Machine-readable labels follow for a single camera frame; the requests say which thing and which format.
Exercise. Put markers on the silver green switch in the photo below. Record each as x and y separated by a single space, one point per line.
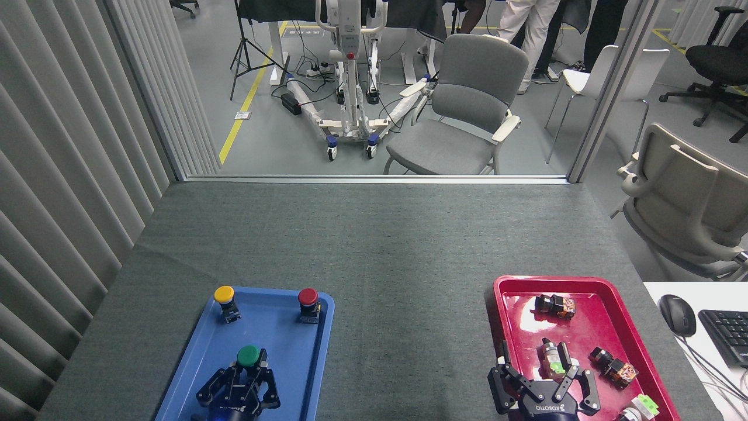
550 358

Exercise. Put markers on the white stand on wheels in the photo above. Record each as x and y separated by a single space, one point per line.
350 88

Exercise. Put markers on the yellow push button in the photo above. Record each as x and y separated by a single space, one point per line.
224 294

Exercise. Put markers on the black keyboard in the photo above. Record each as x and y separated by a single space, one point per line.
727 333

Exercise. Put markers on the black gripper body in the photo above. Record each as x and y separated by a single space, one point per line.
549 404
236 409

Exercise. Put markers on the grey armchair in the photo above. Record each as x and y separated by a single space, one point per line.
467 99

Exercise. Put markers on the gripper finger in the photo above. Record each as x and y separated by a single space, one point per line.
266 389
501 386
589 392
219 389

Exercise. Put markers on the green push button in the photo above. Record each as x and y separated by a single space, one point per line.
248 355

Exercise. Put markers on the silver post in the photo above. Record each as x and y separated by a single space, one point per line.
613 88

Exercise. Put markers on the black tripod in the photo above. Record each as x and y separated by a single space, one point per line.
244 52

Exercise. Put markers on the black draped desk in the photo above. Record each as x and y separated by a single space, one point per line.
409 14

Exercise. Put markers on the white green switch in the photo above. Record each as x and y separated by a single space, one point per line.
643 404

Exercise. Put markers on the person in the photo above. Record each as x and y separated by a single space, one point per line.
605 26
529 23

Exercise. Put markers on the blue plastic tray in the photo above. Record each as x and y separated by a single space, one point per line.
292 362

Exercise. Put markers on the red plastic tray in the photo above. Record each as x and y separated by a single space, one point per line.
590 333

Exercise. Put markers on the beige office chair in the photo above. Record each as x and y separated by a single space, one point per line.
689 199

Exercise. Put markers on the white power strip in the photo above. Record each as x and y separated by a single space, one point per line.
318 71

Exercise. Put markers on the white plastic chair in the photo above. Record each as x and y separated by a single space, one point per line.
599 73

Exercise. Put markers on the white side table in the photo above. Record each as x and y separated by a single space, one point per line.
713 386

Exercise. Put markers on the red push button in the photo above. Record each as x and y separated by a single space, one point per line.
308 297

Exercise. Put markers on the black orange switch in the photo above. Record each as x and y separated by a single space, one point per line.
555 305
613 367

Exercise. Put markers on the black office chair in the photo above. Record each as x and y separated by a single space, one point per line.
716 61

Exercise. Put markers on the black power adapter box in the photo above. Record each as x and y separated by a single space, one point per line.
290 103

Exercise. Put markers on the black computer mouse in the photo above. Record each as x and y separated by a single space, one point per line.
678 316

